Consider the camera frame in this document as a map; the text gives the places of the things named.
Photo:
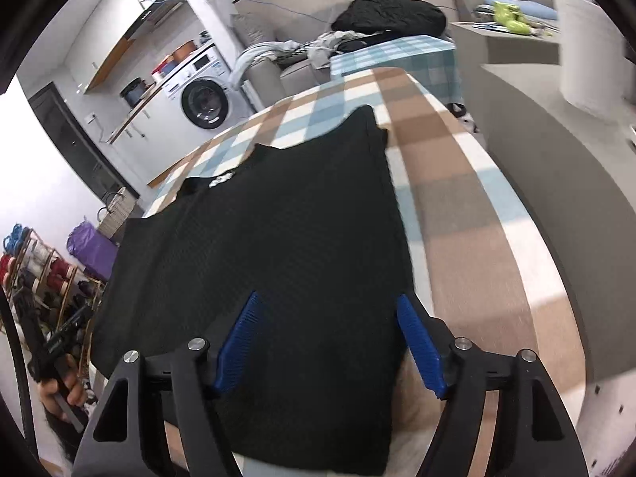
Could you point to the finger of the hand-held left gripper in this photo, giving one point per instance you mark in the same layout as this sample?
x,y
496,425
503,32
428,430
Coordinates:
x,y
78,323

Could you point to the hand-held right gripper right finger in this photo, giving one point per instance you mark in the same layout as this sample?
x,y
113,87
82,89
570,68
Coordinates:
x,y
420,348

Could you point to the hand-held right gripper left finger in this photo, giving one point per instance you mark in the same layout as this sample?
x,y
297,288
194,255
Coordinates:
x,y
238,343

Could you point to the black knit sweater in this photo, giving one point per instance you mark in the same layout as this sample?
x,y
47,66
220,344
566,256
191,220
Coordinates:
x,y
298,233

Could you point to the pale clothes pile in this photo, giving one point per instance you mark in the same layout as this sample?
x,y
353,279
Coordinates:
x,y
328,47

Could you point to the person's left hand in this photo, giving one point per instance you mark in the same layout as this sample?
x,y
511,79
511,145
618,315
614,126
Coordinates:
x,y
77,382

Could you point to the wooden shoe rack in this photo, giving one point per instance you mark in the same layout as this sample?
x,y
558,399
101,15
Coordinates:
x,y
44,268

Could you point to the purple bag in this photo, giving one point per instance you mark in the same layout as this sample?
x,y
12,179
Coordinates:
x,y
92,253

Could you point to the woven laundry basket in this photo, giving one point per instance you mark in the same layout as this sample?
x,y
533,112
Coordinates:
x,y
117,218

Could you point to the brown blue checked tablecloth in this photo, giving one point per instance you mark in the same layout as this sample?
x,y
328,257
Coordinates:
x,y
447,184

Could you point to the dark glass door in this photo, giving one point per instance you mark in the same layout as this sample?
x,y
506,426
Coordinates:
x,y
74,139

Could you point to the grey low partition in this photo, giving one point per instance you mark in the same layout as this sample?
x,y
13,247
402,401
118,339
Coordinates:
x,y
571,208

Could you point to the white lower kitchen cabinet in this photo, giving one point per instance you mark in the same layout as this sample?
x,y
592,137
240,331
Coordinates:
x,y
144,119

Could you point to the white kitchen cabinet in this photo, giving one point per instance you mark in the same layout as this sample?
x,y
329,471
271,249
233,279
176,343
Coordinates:
x,y
144,119
114,25

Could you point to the dark cooking pot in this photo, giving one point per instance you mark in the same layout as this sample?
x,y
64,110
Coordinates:
x,y
132,93

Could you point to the white washing machine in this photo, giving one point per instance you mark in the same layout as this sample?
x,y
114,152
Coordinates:
x,y
203,102

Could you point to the grey sofa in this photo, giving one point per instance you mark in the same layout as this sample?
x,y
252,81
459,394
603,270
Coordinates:
x,y
293,79

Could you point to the red box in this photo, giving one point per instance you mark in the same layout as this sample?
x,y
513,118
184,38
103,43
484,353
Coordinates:
x,y
162,66

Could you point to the white blanket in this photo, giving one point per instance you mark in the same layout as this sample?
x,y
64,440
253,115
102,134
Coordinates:
x,y
253,57

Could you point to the copper pot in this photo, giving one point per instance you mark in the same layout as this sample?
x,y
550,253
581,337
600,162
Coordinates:
x,y
183,51

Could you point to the teal checked tablecloth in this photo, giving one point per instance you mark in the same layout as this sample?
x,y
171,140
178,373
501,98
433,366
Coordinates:
x,y
397,52

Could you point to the white upper kitchen cabinet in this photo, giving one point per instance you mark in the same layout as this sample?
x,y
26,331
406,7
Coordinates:
x,y
114,25

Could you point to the grey cushion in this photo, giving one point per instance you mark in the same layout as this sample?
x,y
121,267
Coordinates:
x,y
253,30

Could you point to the grey bedside cabinet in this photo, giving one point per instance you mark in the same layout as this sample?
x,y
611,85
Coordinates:
x,y
516,44

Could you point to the steel range hood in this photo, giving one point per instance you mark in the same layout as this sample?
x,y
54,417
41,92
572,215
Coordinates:
x,y
156,7

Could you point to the black quilted jacket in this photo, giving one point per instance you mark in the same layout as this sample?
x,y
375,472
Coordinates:
x,y
387,12

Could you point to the green plush toy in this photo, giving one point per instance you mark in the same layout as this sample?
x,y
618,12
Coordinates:
x,y
509,17

